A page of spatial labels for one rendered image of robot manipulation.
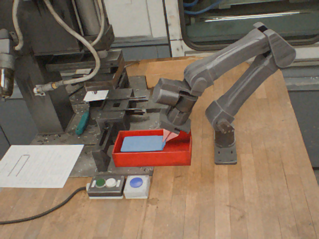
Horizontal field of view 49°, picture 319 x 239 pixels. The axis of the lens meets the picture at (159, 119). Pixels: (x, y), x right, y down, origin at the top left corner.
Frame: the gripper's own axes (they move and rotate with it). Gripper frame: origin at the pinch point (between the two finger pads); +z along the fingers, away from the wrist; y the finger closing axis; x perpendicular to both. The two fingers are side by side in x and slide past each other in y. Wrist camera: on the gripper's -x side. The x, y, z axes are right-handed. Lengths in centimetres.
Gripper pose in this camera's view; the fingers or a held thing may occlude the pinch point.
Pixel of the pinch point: (164, 139)
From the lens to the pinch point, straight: 113.7
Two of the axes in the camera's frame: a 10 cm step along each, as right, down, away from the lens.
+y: -9.2, -3.6, -1.3
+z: -3.7, 7.2, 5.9
